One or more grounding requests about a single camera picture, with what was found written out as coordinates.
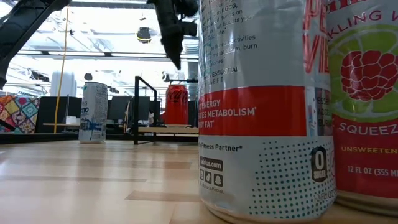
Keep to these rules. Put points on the black computer monitor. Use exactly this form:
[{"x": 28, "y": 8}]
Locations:
[
  {"x": 119, "y": 109},
  {"x": 144, "y": 109}
]

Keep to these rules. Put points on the wooden office desk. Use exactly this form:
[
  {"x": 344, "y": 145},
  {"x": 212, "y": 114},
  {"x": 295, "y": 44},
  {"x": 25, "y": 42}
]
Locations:
[{"x": 49, "y": 124}]

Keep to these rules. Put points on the white round pillar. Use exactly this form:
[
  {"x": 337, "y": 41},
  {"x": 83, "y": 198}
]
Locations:
[{"x": 63, "y": 84}]

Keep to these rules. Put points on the black office partition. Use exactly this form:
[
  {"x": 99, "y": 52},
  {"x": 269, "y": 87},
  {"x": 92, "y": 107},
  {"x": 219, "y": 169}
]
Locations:
[{"x": 49, "y": 112}]

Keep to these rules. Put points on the red Coca-Cola can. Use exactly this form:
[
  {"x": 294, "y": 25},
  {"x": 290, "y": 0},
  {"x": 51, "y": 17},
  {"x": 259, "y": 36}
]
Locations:
[{"x": 176, "y": 105}]

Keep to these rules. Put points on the colourful patchwork panel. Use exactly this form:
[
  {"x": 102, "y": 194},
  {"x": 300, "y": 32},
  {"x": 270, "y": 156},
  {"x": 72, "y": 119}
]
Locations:
[{"x": 18, "y": 113}]

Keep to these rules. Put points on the raspberry lime sparkling water can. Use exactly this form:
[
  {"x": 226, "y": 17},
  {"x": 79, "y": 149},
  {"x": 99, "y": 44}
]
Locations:
[{"x": 367, "y": 140}]

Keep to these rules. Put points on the black ceiling dome camera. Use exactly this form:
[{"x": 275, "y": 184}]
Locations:
[{"x": 144, "y": 35}]

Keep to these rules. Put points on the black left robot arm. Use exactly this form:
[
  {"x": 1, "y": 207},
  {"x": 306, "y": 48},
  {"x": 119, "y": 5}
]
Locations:
[{"x": 25, "y": 28}]

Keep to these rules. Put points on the white red Celsius slim can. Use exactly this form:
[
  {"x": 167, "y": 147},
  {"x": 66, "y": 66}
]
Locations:
[{"x": 248, "y": 109}]

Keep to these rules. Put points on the small white box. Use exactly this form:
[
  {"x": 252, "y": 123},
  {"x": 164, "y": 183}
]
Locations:
[{"x": 72, "y": 120}]

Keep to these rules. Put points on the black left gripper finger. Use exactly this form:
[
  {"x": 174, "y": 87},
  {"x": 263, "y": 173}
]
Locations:
[{"x": 174, "y": 46}]

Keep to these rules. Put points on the white blue Celsius slim can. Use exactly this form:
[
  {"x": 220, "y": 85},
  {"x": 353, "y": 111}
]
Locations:
[{"x": 93, "y": 112}]

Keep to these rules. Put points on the wooden shelf with black frame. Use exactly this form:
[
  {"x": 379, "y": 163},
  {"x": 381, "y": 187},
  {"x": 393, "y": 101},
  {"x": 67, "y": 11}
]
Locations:
[{"x": 168, "y": 130}]

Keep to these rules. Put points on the black aluminium table frame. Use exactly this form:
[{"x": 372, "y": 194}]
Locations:
[{"x": 37, "y": 138}]

